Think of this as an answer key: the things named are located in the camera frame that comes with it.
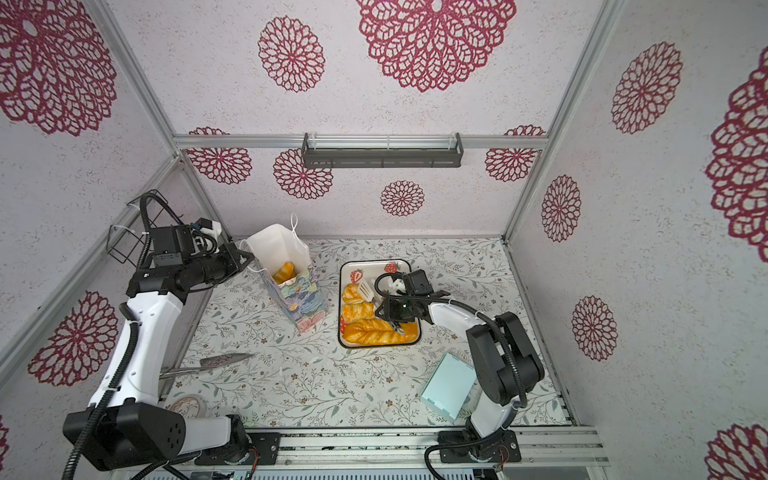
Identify knotted bread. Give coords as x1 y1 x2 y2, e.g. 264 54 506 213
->
342 283 366 305

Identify floral paper bag white interior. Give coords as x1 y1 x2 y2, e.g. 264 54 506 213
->
239 213 327 333

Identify bread roll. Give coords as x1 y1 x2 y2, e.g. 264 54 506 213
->
272 262 297 285

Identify metal tongs with white tips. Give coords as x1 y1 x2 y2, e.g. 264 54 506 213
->
358 280 377 303

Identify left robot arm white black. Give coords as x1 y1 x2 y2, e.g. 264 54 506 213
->
61 190 255 479

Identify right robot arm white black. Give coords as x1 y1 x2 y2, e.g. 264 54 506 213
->
373 269 545 479

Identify long braided bread loaf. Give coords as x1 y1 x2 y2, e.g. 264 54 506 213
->
342 319 420 346

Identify flaky pastry bread left front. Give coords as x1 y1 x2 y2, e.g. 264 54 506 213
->
341 302 375 324

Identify white tray with black rim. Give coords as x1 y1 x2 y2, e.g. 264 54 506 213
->
338 259 422 349

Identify grey knife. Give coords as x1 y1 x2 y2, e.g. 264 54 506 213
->
159 353 252 380

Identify mint green box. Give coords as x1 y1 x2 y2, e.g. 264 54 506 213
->
420 353 476 421

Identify tape roll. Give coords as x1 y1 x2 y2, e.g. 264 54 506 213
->
166 395 207 419

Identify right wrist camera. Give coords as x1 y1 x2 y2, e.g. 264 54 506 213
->
385 272 413 296

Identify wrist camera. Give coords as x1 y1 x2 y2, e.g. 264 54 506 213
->
385 272 413 296
148 218 223 267

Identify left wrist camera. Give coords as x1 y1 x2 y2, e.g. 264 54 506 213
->
148 218 223 267

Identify black wire wall rack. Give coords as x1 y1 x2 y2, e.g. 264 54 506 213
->
104 189 182 268

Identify black wall shelf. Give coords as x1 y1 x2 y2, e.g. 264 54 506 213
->
300 134 464 169

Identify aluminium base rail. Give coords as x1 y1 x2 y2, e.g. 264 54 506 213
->
107 426 610 475

